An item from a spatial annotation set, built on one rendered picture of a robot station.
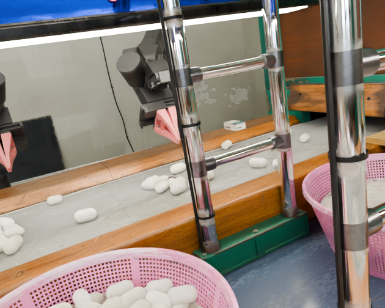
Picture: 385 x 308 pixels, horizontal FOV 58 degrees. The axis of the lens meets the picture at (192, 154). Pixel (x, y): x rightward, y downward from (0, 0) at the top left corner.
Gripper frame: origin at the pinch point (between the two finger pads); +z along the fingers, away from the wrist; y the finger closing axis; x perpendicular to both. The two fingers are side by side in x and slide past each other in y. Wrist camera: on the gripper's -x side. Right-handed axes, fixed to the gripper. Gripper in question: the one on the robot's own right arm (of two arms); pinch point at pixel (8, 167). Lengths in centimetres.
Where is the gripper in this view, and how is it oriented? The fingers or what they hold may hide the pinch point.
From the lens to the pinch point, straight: 83.4
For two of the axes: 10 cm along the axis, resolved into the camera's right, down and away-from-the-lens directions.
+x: -1.9, 6.2, 7.6
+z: 4.7, 7.3, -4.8
